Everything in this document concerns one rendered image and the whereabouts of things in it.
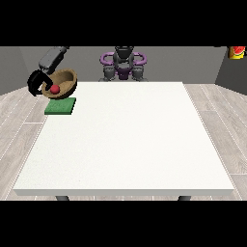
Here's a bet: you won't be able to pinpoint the brown wooden bowl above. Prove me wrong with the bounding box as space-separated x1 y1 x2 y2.
41 68 78 99

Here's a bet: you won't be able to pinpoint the grey robot trunk purple rings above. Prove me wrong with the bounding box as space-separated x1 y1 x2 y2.
98 46 150 83

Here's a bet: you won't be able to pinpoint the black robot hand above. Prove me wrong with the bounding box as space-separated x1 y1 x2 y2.
26 69 53 97

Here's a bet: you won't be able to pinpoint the green square pad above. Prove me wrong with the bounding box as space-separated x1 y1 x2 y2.
43 96 77 116

